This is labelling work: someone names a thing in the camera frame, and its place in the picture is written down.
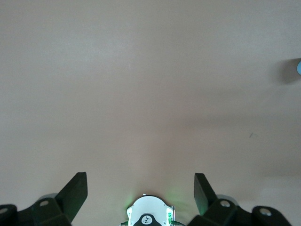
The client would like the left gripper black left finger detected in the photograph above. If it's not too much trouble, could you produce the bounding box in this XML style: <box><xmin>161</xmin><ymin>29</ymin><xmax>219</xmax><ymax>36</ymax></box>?
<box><xmin>17</xmin><ymin>172</ymin><xmax>88</xmax><ymax>226</ymax></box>

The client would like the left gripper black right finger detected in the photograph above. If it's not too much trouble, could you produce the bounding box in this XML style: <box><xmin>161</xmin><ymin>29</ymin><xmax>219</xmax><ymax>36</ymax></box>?
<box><xmin>188</xmin><ymin>173</ymin><xmax>253</xmax><ymax>226</ymax></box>

